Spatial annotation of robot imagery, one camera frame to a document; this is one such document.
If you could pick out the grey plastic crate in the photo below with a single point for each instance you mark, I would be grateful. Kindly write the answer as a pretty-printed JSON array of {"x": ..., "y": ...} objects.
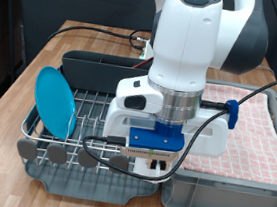
[{"x": 221, "y": 200}]

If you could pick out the grey plastic drain tray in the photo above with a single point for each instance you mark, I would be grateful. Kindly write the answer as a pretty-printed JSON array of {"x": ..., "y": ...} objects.
[{"x": 85, "y": 184}]

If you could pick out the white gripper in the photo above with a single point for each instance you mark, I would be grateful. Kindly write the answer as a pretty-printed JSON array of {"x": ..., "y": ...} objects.
[{"x": 208, "y": 138}]

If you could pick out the dark blue backdrop curtain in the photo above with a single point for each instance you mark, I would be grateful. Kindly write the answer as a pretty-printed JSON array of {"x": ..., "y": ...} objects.
[{"x": 90, "y": 0}]

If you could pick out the blue plate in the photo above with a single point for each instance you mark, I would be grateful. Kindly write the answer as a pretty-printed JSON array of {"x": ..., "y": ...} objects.
[{"x": 53, "y": 104}]

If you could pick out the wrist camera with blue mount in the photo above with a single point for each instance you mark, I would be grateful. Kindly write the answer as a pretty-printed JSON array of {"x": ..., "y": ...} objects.
[{"x": 156, "y": 140}]

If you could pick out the dark grey cutlery holder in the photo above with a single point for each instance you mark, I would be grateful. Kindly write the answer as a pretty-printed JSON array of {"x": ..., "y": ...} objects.
[{"x": 95, "y": 73}]

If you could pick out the pink checkered cloth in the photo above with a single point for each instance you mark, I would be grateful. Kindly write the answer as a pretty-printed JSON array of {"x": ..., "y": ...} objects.
[{"x": 258, "y": 140}]

